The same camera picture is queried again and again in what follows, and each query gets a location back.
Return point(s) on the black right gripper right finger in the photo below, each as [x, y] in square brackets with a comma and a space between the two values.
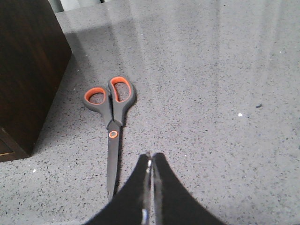
[173, 204]

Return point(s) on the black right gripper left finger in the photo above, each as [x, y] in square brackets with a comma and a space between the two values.
[131, 205]

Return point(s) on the grey orange handled scissors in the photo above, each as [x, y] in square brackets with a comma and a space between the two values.
[113, 111]

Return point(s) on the dark wooden drawer cabinet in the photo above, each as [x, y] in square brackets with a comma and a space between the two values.
[34, 55]

